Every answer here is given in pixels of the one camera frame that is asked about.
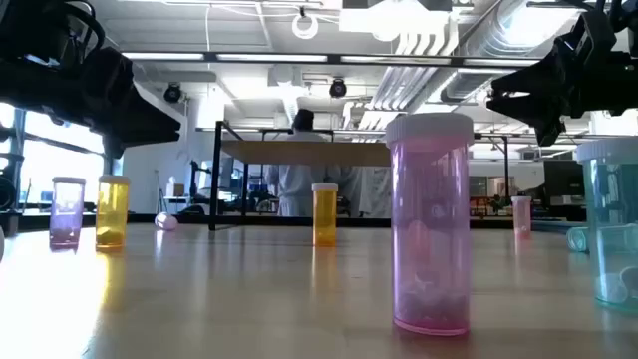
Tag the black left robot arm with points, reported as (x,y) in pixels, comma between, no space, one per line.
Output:
(35,35)

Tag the black computer monitor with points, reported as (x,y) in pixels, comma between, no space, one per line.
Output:
(563,179)

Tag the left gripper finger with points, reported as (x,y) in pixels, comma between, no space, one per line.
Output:
(144,135)
(149,112)

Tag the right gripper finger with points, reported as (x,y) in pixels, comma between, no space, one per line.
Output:
(538,108)
(543,80)

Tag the small cardboard box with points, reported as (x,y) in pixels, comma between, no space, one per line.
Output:
(175,190)

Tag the green pill bottle white cap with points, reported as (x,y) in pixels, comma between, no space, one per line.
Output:
(577,239)
(615,214)

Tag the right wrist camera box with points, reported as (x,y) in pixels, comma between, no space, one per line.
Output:
(588,40)

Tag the wooden shelf black metal legs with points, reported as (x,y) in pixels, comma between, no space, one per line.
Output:
(299,153)

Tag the person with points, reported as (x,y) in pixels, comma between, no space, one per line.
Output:
(299,192)

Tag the black ceiling spotlight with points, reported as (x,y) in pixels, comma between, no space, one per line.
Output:
(173,93)
(338,88)

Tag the black aluminium extrusion frame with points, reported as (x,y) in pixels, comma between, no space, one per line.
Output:
(279,220)

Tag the large window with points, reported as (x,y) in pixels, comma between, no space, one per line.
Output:
(60,164)

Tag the red pill bottle white cap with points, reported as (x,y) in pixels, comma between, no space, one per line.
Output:
(521,217)

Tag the white hanging sheet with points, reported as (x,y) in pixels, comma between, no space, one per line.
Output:
(377,192)

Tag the long ceiling light bar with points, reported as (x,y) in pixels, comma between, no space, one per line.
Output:
(271,58)

